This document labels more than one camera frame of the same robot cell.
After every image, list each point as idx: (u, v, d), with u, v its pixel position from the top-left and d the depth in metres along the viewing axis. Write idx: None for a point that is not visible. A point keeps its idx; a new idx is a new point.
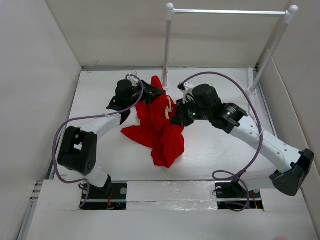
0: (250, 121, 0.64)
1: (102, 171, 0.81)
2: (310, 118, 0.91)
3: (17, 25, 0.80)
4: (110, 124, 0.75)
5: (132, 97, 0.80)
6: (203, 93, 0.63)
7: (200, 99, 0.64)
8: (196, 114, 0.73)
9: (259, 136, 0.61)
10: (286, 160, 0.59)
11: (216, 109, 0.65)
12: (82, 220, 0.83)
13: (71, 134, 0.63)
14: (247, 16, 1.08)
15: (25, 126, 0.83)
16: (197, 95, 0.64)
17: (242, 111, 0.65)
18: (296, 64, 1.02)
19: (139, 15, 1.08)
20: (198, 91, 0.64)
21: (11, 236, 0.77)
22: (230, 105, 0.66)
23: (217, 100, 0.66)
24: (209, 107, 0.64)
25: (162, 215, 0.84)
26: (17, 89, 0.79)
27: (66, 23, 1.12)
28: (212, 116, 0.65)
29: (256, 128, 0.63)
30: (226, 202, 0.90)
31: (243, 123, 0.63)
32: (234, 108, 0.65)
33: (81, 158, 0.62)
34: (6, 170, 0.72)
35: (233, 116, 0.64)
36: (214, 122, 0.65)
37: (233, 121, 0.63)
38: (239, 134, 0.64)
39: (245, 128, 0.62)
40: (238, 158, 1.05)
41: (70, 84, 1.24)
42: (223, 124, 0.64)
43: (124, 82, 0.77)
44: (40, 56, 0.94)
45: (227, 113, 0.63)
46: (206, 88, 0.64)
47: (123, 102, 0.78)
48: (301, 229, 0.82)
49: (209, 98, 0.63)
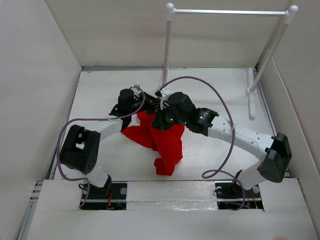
0: (222, 120, 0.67)
1: (102, 171, 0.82)
2: (310, 118, 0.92)
3: (18, 25, 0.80)
4: (111, 129, 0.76)
5: (133, 106, 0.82)
6: (177, 101, 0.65)
7: (175, 107, 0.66)
8: (174, 120, 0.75)
9: (231, 131, 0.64)
10: (260, 147, 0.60)
11: (191, 115, 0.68)
12: (82, 220, 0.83)
13: (75, 132, 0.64)
14: (247, 16, 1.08)
15: (25, 126, 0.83)
16: (173, 104, 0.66)
17: (213, 112, 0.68)
18: (296, 64, 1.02)
19: (139, 15, 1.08)
20: (173, 99, 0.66)
21: (11, 236, 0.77)
22: (204, 109, 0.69)
23: (192, 106, 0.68)
24: (184, 114, 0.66)
25: (162, 215, 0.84)
26: (17, 89, 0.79)
27: (66, 23, 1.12)
28: (188, 122, 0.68)
29: (228, 124, 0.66)
30: (226, 202, 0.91)
31: (215, 123, 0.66)
32: (207, 112, 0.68)
33: (82, 156, 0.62)
34: (6, 169, 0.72)
35: (206, 119, 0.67)
36: (191, 128, 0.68)
37: (207, 123, 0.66)
38: (214, 134, 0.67)
39: (218, 127, 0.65)
40: (238, 158, 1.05)
41: (70, 83, 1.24)
42: (199, 129, 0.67)
43: (126, 91, 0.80)
44: (39, 56, 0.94)
45: (200, 118, 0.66)
46: (180, 95, 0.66)
47: (125, 110, 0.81)
48: (301, 229, 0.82)
49: (184, 106, 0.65)
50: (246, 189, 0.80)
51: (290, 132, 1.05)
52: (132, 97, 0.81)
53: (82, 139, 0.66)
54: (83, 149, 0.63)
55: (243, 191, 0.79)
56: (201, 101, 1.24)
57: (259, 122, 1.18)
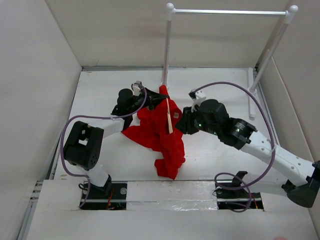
0: (261, 137, 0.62)
1: (103, 171, 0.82)
2: (310, 118, 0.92)
3: (17, 25, 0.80)
4: (113, 128, 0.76)
5: (133, 106, 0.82)
6: (212, 110, 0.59)
7: (209, 116, 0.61)
8: (202, 125, 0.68)
9: (271, 152, 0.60)
10: (301, 175, 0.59)
11: (224, 126, 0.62)
12: (82, 220, 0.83)
13: (79, 128, 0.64)
14: (247, 16, 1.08)
15: (25, 125, 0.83)
16: (206, 113, 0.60)
17: (252, 126, 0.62)
18: (296, 64, 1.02)
19: (139, 15, 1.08)
20: (206, 108, 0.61)
21: (11, 236, 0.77)
22: (238, 119, 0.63)
23: (226, 116, 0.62)
24: (218, 124, 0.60)
25: (162, 215, 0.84)
26: (17, 88, 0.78)
27: (66, 23, 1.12)
28: (221, 134, 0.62)
29: (267, 143, 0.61)
30: (226, 202, 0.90)
31: (254, 139, 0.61)
32: (243, 123, 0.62)
33: (86, 151, 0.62)
34: (6, 169, 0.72)
35: (243, 132, 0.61)
36: (224, 139, 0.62)
37: (244, 137, 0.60)
38: (249, 150, 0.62)
39: (256, 144, 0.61)
40: (238, 158, 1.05)
41: (70, 83, 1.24)
42: (233, 141, 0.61)
43: (125, 92, 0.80)
44: (40, 56, 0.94)
45: (236, 130, 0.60)
46: (215, 104, 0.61)
47: (125, 111, 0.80)
48: (301, 229, 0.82)
49: (219, 116, 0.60)
50: (250, 190, 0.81)
51: (290, 132, 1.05)
52: (132, 97, 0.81)
53: (85, 134, 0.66)
54: (86, 145, 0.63)
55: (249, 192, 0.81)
56: None
57: (259, 122, 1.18)
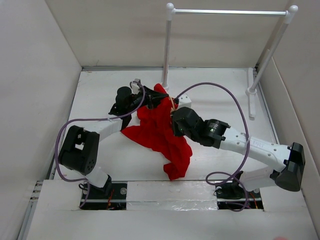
0: (234, 132, 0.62)
1: (102, 171, 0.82)
2: (309, 118, 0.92)
3: (18, 25, 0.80)
4: (111, 128, 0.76)
5: (133, 104, 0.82)
6: (183, 116, 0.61)
7: (182, 123, 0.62)
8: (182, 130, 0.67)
9: (246, 143, 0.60)
10: (278, 160, 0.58)
11: (200, 128, 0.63)
12: (82, 220, 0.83)
13: (74, 133, 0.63)
14: (247, 16, 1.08)
15: (24, 126, 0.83)
16: (179, 121, 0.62)
17: (224, 124, 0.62)
18: (296, 64, 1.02)
19: (139, 15, 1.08)
20: (179, 115, 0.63)
21: (11, 236, 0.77)
22: (212, 120, 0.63)
23: (199, 120, 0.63)
24: (192, 129, 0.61)
25: (162, 215, 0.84)
26: (17, 89, 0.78)
27: (66, 23, 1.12)
28: (197, 138, 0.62)
29: (241, 136, 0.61)
30: (226, 202, 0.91)
31: (228, 135, 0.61)
32: (217, 123, 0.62)
33: (82, 156, 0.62)
34: (6, 169, 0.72)
35: (217, 131, 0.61)
36: (202, 142, 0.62)
37: (219, 136, 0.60)
38: (226, 147, 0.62)
39: (231, 140, 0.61)
40: (238, 158, 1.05)
41: (70, 83, 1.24)
42: (210, 142, 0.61)
43: (123, 90, 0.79)
44: (40, 56, 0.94)
45: (210, 130, 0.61)
46: (184, 110, 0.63)
47: (124, 109, 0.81)
48: (301, 230, 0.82)
49: (191, 120, 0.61)
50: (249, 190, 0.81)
51: (290, 132, 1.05)
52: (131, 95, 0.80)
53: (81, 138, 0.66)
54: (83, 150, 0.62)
55: (246, 192, 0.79)
56: (201, 101, 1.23)
57: (259, 122, 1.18)
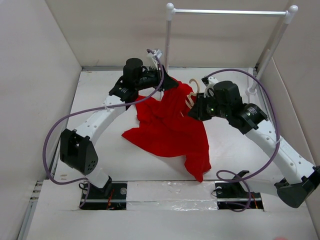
0: (269, 127, 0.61)
1: (103, 172, 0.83)
2: (309, 118, 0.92)
3: (18, 26, 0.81)
4: (111, 117, 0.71)
5: (141, 80, 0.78)
6: (224, 88, 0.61)
7: (221, 95, 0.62)
8: (214, 110, 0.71)
9: (275, 143, 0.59)
10: (298, 172, 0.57)
11: (235, 107, 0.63)
12: (82, 219, 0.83)
13: (67, 139, 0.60)
14: (248, 16, 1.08)
15: (25, 125, 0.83)
16: (218, 91, 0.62)
17: (263, 114, 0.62)
18: (296, 64, 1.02)
19: (139, 15, 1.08)
20: (220, 86, 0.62)
21: (11, 236, 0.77)
22: (251, 105, 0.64)
23: (239, 99, 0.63)
24: (227, 104, 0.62)
25: (162, 215, 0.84)
26: (17, 89, 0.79)
27: (67, 23, 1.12)
28: (230, 114, 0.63)
29: (274, 134, 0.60)
30: (226, 202, 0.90)
31: (261, 127, 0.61)
32: (255, 109, 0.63)
33: (80, 164, 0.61)
34: (6, 170, 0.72)
35: (253, 118, 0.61)
36: (232, 121, 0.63)
37: (252, 123, 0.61)
38: (254, 137, 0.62)
39: (262, 133, 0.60)
40: (238, 158, 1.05)
41: (70, 83, 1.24)
42: (240, 124, 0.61)
43: (133, 62, 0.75)
44: (40, 56, 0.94)
45: (247, 113, 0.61)
46: (229, 84, 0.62)
47: (131, 84, 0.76)
48: (301, 230, 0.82)
49: (231, 95, 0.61)
50: (250, 189, 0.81)
51: (291, 131, 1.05)
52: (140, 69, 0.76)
53: (78, 139, 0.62)
54: (79, 158, 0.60)
55: (250, 192, 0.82)
56: None
57: None
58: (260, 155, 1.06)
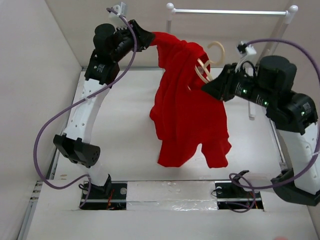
0: (314, 133, 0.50)
1: (103, 171, 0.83)
2: None
3: (18, 26, 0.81)
4: (97, 105, 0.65)
5: (118, 48, 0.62)
6: (278, 70, 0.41)
7: (268, 77, 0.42)
8: (248, 92, 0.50)
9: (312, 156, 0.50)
10: (316, 187, 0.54)
11: (282, 97, 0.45)
12: (82, 220, 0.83)
13: (61, 146, 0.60)
14: (248, 16, 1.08)
15: (25, 125, 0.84)
16: (266, 72, 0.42)
17: (316, 116, 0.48)
18: (296, 64, 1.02)
19: (139, 15, 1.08)
20: (271, 64, 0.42)
21: (11, 236, 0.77)
22: (303, 97, 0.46)
23: (291, 85, 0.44)
24: (274, 91, 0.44)
25: (162, 215, 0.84)
26: (17, 89, 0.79)
27: (67, 23, 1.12)
28: (274, 106, 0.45)
29: (314, 143, 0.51)
30: (226, 202, 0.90)
31: (307, 132, 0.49)
32: (310, 105, 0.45)
33: (84, 161, 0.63)
34: (6, 170, 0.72)
35: (304, 118, 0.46)
36: (274, 114, 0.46)
37: (302, 125, 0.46)
38: (290, 140, 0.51)
39: (306, 141, 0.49)
40: (238, 159, 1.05)
41: (70, 83, 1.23)
42: (287, 121, 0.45)
43: (103, 30, 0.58)
44: (40, 55, 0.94)
45: (301, 113, 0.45)
46: (283, 63, 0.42)
47: (107, 58, 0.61)
48: (302, 230, 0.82)
49: (284, 81, 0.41)
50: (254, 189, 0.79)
51: None
52: (114, 38, 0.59)
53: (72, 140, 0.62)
54: (80, 157, 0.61)
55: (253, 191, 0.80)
56: None
57: (259, 122, 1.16)
58: (261, 155, 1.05)
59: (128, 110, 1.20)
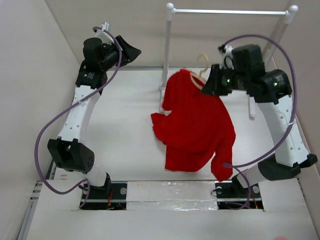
0: (288, 105, 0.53)
1: (101, 171, 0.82)
2: (309, 117, 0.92)
3: (18, 26, 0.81)
4: (89, 109, 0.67)
5: (106, 59, 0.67)
6: (244, 49, 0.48)
7: (239, 57, 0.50)
8: (231, 81, 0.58)
9: (287, 126, 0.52)
10: (292, 158, 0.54)
11: (256, 74, 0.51)
12: (81, 219, 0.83)
13: (56, 151, 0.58)
14: (248, 16, 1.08)
15: (25, 125, 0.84)
16: (236, 53, 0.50)
17: (289, 88, 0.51)
18: (296, 64, 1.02)
19: (139, 15, 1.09)
20: (238, 48, 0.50)
21: (11, 236, 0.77)
22: (276, 71, 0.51)
23: (261, 63, 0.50)
24: (247, 69, 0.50)
25: (162, 215, 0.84)
26: (17, 89, 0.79)
27: (67, 23, 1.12)
28: (249, 81, 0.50)
29: (289, 114, 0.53)
30: (226, 202, 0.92)
31: (281, 103, 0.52)
32: (282, 76, 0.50)
33: (80, 165, 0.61)
34: (6, 170, 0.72)
35: (278, 89, 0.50)
36: (251, 89, 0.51)
37: (275, 95, 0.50)
38: (267, 112, 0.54)
39: (279, 110, 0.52)
40: (238, 158, 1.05)
41: (70, 83, 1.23)
42: (261, 92, 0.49)
43: (91, 41, 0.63)
44: (40, 55, 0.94)
45: (273, 83, 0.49)
46: (249, 45, 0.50)
47: (96, 66, 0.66)
48: (301, 230, 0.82)
49: (253, 58, 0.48)
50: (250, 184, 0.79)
51: None
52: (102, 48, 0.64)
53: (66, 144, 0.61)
54: (76, 160, 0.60)
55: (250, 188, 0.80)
56: None
57: (259, 122, 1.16)
58: (261, 155, 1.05)
59: (128, 110, 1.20)
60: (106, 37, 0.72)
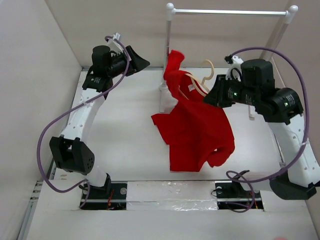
0: (300, 125, 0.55)
1: (102, 171, 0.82)
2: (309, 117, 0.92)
3: (18, 26, 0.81)
4: (93, 110, 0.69)
5: (112, 67, 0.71)
6: (256, 66, 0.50)
7: (251, 74, 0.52)
8: (238, 94, 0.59)
9: (300, 146, 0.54)
10: (307, 178, 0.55)
11: (266, 91, 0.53)
12: (81, 220, 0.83)
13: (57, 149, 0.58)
14: (248, 16, 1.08)
15: (25, 125, 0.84)
16: (248, 70, 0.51)
17: (300, 108, 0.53)
18: (296, 64, 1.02)
19: (139, 15, 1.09)
20: (250, 64, 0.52)
21: (11, 236, 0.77)
22: (286, 90, 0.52)
23: (271, 81, 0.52)
24: (257, 87, 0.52)
25: (162, 214, 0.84)
26: (17, 89, 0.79)
27: (67, 23, 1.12)
28: (259, 99, 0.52)
29: (302, 134, 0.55)
30: (226, 202, 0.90)
31: (293, 123, 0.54)
32: (293, 96, 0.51)
33: (79, 166, 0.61)
34: (6, 170, 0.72)
35: (289, 109, 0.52)
36: (261, 107, 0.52)
37: (286, 115, 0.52)
38: (280, 132, 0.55)
39: (292, 130, 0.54)
40: (238, 158, 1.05)
41: (70, 83, 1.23)
42: (272, 111, 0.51)
43: (100, 49, 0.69)
44: (40, 55, 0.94)
45: (284, 103, 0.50)
46: (261, 62, 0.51)
47: (103, 72, 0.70)
48: (301, 230, 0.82)
49: (264, 75, 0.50)
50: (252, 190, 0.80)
51: None
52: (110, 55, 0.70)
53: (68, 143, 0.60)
54: (76, 160, 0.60)
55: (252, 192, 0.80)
56: None
57: (259, 122, 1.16)
58: (261, 155, 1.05)
59: (128, 110, 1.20)
60: (115, 46, 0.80)
